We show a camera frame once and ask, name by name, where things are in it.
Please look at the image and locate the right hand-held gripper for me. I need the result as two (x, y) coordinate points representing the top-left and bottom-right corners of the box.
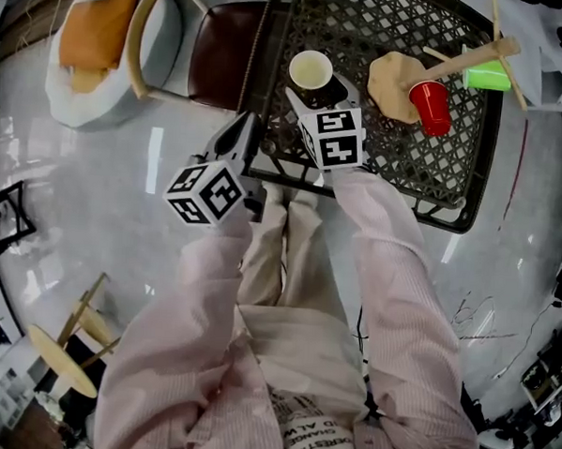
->
(281, 72), (370, 173)

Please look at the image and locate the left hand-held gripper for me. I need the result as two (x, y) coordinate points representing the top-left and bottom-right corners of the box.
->
(161, 107), (272, 231)

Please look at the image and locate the yellow plastic cup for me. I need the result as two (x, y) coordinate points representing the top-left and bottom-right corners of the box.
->
(287, 49), (335, 92)

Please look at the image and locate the wooden cup tree stand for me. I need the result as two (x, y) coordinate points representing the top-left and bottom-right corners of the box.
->
(365, 0), (534, 129)

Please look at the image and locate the red plastic cup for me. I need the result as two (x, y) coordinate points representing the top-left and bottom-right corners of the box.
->
(406, 79), (454, 138)

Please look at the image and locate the green plastic cup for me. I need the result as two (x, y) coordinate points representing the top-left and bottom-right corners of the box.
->
(459, 43), (515, 93)

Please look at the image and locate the person's right forearm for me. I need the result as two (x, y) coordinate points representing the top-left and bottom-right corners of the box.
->
(317, 167), (475, 384)

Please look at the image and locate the person's left forearm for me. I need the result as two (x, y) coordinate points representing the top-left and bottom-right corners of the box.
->
(98, 204), (257, 406)

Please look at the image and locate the wooden chair with brown seat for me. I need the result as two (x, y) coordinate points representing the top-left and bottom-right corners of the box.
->
(122, 0), (270, 113)

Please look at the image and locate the dark metal lattice table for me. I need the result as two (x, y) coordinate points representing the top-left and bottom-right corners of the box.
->
(232, 0), (509, 237)

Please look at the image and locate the person's right leg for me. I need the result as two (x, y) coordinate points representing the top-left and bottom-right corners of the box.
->
(280, 190), (344, 317)

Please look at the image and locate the grey white beanbag sofa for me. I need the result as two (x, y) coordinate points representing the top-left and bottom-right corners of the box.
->
(42, 0), (186, 135)

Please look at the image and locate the small yellow cushion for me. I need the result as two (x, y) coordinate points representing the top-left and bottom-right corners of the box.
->
(69, 65), (116, 95)

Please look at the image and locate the orange cushion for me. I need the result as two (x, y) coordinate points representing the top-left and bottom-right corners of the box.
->
(57, 0), (142, 71)

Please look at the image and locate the person's torso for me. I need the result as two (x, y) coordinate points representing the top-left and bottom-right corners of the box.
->
(93, 293), (494, 449)

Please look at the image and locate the round wooden stool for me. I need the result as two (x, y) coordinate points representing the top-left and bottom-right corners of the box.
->
(55, 270), (125, 371)

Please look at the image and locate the wooden floor platform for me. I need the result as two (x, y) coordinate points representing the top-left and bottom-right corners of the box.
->
(0, 0), (78, 54)

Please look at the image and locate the round wooden side table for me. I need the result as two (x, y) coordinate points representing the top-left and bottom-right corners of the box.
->
(23, 323), (101, 398)

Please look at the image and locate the black metal frame stand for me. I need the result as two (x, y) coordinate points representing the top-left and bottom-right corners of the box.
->
(0, 179), (39, 273)

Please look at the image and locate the white coiled floor cable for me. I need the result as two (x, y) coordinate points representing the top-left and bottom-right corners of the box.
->
(450, 291), (499, 347)

